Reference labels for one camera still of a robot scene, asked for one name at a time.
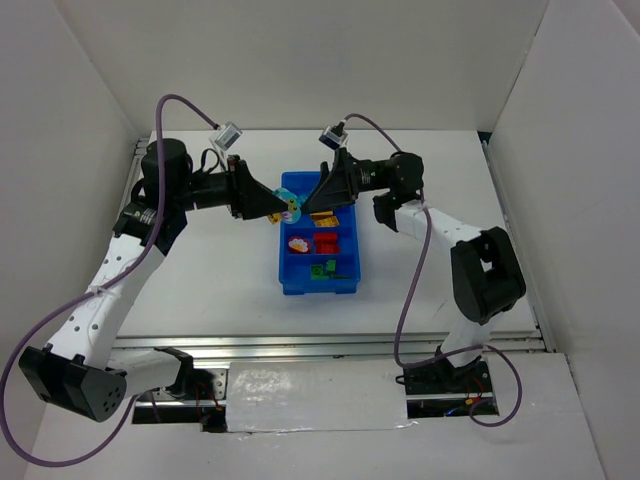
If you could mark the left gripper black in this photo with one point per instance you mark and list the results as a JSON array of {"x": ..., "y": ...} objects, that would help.
[{"x": 236, "y": 188}]

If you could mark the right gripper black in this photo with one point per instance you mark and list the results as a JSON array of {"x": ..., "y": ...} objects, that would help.
[{"x": 350, "y": 176}]

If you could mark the yellow striped lego brick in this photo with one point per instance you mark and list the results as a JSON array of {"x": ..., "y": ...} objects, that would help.
[{"x": 325, "y": 219}]

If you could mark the teal printed lego block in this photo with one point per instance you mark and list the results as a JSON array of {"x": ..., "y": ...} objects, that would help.
[{"x": 294, "y": 203}]

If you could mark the red sloped lego piece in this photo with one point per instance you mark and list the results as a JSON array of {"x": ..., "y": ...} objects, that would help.
[{"x": 327, "y": 248}]

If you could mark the red flower lego brick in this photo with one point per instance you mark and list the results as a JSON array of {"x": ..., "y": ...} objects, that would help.
[{"x": 299, "y": 245}]

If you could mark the small green lego brick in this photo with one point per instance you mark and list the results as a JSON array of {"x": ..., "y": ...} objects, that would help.
[{"x": 317, "y": 272}]

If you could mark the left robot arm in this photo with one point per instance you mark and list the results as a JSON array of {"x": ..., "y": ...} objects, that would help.
[{"x": 77, "y": 369}]

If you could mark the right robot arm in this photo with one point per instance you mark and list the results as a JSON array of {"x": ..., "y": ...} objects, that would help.
[{"x": 487, "y": 280}]

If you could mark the blue divided plastic tray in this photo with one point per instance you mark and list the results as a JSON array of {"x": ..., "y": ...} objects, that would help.
[{"x": 320, "y": 257}]

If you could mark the white foil cover panel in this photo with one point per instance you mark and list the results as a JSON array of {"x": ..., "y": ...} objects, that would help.
[{"x": 335, "y": 395}]

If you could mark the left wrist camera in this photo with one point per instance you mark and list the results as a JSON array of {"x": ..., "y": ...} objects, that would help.
[{"x": 226, "y": 137}]

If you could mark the aluminium frame rail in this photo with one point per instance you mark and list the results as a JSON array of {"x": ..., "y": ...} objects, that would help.
[{"x": 312, "y": 347}]

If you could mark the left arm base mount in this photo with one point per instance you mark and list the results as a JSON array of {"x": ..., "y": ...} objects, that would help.
[{"x": 204, "y": 406}]

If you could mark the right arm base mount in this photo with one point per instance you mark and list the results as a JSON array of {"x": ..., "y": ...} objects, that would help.
[{"x": 438, "y": 390}]

